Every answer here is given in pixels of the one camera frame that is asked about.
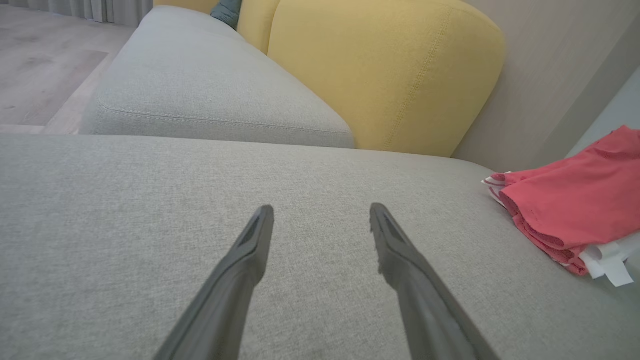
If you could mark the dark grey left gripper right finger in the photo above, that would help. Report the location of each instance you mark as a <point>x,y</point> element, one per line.
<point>427,300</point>

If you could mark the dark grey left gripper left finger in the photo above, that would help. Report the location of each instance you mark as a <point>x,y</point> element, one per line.
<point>225,295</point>

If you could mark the red and white jersey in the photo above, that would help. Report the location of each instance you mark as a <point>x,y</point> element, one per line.
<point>575,200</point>

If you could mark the small grey sofa seat cushion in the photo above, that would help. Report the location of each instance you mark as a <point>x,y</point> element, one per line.
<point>200,85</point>

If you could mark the wide yellow sofa back cushion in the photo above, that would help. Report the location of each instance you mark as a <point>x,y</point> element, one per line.
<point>390,75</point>

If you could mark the narrow yellow sofa back cushion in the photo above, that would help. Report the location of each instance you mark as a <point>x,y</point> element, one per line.
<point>256,22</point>

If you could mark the teal grey throw pillow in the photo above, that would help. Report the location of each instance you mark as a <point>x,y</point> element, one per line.
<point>227,12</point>

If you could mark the grey pleated curtain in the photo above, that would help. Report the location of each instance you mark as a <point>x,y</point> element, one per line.
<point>90,9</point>

